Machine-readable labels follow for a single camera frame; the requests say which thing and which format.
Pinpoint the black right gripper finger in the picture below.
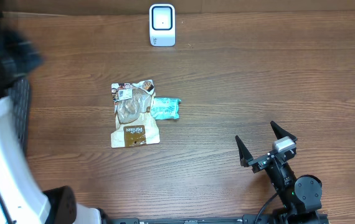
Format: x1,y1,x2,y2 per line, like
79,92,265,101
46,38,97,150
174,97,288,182
270,121,297,141
235,135,253,167

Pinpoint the teal tissue pack wrapper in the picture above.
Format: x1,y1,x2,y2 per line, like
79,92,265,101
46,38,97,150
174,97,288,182
150,98,181,120

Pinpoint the brown snack pouch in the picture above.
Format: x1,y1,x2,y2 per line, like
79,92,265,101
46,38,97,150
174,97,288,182
110,80,160,148

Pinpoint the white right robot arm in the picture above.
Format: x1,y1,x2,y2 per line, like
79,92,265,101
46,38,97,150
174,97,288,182
235,121,329,223

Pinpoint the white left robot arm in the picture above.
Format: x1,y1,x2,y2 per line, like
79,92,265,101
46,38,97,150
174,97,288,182
0,10,104,223

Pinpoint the white barcode scanner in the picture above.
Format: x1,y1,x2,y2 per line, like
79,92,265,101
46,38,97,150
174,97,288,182
149,3,176,47

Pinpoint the grey plastic basket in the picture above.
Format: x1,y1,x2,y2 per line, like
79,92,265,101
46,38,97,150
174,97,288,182
6,78,32,155

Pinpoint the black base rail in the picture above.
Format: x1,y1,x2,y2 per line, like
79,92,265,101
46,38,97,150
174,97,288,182
102,215,329,224

